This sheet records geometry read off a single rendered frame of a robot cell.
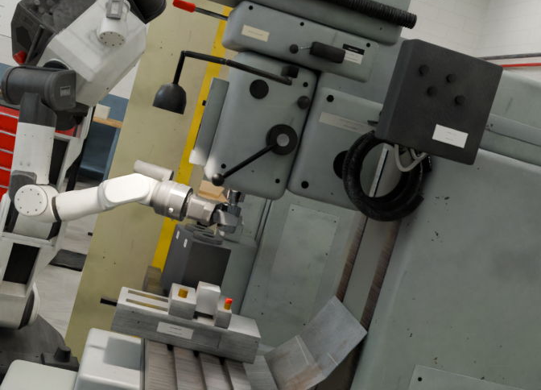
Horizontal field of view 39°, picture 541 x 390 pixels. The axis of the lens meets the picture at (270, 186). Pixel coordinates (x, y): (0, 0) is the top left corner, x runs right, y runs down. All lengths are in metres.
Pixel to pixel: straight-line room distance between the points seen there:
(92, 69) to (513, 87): 1.04
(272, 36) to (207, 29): 1.85
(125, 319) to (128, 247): 1.81
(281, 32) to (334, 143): 0.28
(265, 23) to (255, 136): 0.25
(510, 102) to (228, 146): 0.68
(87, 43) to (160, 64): 1.52
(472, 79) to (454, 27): 10.15
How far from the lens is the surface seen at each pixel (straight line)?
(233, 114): 1.74
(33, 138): 1.95
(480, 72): 1.60
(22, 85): 1.98
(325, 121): 1.76
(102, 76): 2.03
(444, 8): 11.70
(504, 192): 1.80
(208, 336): 1.85
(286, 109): 1.76
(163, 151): 3.56
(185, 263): 2.17
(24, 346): 2.64
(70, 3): 2.10
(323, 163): 1.76
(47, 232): 2.41
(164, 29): 3.56
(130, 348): 2.01
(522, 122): 1.94
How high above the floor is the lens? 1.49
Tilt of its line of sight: 5 degrees down
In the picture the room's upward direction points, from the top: 16 degrees clockwise
